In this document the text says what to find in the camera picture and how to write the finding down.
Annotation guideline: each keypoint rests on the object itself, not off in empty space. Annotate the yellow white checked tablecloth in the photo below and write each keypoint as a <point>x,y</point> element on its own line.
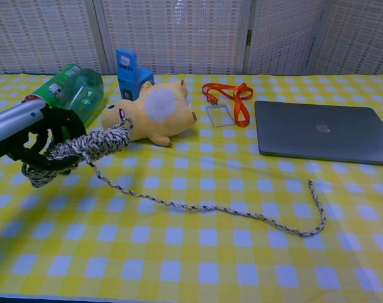
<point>191,246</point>

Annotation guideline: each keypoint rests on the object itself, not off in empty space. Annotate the grey closed laptop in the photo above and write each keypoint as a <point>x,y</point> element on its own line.
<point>318,132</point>

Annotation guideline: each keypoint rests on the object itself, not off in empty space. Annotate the blue cardboard box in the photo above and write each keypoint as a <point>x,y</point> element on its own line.
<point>130,75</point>

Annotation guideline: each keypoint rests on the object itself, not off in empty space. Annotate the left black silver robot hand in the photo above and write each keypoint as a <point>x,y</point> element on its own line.
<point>62,121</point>

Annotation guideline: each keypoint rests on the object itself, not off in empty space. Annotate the woven folding screen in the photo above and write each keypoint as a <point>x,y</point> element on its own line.
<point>179,34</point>

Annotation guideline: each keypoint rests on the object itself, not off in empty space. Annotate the yellow plush animal toy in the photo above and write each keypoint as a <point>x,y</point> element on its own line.
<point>160,116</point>

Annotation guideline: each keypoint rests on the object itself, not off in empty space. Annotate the green cylindrical snack can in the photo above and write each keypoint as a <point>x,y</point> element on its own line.
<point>54,88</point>

